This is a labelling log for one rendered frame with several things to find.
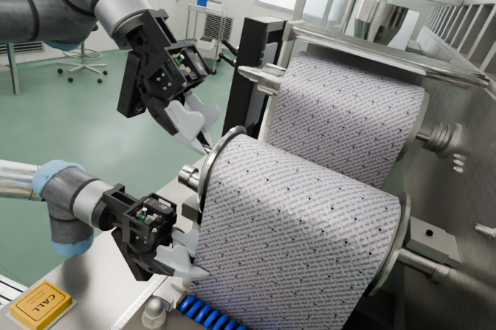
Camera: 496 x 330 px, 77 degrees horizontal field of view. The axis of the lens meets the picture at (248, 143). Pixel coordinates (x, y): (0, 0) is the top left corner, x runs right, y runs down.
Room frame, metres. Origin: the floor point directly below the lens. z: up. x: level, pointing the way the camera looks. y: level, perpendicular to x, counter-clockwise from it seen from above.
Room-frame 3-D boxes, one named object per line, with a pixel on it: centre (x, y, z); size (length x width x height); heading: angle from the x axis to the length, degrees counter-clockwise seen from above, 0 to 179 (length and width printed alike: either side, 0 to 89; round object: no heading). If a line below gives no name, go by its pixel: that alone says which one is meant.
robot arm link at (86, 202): (0.42, 0.23, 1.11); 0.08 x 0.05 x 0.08; 162
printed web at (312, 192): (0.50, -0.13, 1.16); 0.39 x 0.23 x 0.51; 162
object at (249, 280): (0.31, -0.07, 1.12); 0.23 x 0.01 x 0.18; 72
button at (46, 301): (0.33, 0.30, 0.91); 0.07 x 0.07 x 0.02; 72
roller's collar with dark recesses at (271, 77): (0.66, -0.03, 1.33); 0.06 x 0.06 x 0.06; 72
